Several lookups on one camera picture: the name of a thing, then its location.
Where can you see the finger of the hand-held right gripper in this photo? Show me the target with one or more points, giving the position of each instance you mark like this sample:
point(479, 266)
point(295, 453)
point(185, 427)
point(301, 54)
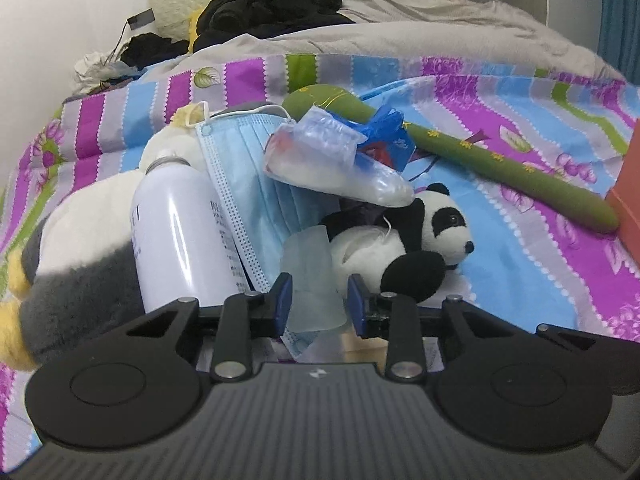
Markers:
point(590, 342)

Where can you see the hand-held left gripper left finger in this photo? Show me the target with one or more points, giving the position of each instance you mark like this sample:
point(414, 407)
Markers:
point(282, 305)

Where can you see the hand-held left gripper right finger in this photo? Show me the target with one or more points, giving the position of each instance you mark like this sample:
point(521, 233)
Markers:
point(356, 305)

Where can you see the translucent plastic cup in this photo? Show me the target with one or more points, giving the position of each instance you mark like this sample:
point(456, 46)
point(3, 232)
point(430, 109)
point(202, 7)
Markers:
point(312, 280)

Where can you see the orange cardboard box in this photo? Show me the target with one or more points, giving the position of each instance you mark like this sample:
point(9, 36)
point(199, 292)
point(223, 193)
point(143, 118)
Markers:
point(627, 200)

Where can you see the blue face mask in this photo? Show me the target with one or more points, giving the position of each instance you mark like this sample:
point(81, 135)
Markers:
point(250, 160)

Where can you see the panda plush toy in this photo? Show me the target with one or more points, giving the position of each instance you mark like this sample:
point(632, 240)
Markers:
point(415, 270)

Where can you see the striped floral bed sheet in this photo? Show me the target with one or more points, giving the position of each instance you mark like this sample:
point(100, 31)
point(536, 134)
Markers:
point(525, 270)

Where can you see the clear plastic packet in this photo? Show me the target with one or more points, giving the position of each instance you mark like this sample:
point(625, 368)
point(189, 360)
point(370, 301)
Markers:
point(370, 185)
point(320, 130)

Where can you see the white spray bottle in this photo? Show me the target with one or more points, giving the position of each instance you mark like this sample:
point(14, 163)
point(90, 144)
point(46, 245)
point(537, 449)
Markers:
point(175, 240)

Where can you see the blue plastic bag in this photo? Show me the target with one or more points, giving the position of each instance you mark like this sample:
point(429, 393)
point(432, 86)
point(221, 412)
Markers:
point(390, 135)

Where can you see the long green plush toy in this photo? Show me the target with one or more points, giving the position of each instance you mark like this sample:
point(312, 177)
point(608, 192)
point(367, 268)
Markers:
point(500, 165)

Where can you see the grey penguin plush toy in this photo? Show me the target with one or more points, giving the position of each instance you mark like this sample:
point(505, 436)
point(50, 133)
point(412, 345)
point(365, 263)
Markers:
point(85, 280)

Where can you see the grey duvet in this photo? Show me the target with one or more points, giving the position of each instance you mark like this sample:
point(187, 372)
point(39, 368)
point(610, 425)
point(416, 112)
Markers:
point(425, 25)

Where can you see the yellow pillow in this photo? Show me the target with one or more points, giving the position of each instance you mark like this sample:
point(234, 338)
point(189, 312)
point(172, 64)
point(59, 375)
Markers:
point(194, 30)

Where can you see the small black cloth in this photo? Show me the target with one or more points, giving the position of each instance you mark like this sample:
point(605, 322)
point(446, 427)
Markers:
point(150, 47)

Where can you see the black clothes pile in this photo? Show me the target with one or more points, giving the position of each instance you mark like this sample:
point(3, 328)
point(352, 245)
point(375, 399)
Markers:
point(260, 5)

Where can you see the crumpled white cloth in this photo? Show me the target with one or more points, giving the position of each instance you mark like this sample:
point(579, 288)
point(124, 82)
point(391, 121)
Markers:
point(92, 67)

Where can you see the blue curtain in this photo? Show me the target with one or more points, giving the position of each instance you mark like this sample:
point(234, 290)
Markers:
point(620, 10)

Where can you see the black wall charger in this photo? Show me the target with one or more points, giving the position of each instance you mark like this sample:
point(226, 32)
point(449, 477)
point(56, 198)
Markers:
point(140, 17)

